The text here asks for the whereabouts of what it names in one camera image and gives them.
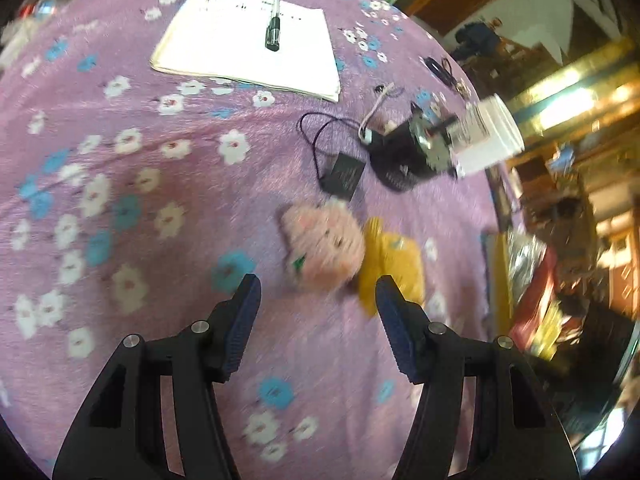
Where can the cardboard box with yellow tape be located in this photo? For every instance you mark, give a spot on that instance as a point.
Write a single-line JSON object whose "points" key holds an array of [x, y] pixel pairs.
{"points": [[500, 285]]}

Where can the dark blue jacket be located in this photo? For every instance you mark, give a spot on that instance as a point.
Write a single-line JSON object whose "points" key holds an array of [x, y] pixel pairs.
{"points": [[475, 37]]}

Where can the white paper pad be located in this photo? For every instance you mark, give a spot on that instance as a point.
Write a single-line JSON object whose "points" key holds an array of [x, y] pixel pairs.
{"points": [[225, 45]]}

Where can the golden pillar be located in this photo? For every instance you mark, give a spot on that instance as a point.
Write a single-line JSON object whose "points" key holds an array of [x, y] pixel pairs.
{"points": [[570, 85]]}

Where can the pink plush toy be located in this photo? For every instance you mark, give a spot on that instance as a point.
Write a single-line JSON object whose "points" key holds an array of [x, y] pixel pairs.
{"points": [[322, 245]]}

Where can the clear bag with grey cloth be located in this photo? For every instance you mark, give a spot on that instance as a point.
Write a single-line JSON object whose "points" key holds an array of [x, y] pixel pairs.
{"points": [[525, 255]]}

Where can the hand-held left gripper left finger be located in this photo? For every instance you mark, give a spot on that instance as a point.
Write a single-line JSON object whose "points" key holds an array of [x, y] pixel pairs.
{"points": [[245, 325]]}

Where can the black silver pen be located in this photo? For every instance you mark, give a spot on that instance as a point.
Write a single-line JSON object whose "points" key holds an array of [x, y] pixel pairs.
{"points": [[273, 25]]}

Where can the black electronic device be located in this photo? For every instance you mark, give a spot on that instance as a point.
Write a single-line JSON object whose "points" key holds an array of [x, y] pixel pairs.
{"points": [[405, 155]]}

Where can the purple floral tablecloth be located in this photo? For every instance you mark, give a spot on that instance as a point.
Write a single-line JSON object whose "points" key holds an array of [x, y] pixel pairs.
{"points": [[150, 185]]}

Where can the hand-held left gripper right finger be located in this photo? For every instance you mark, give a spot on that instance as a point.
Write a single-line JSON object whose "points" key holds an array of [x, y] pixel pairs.
{"points": [[395, 330]]}

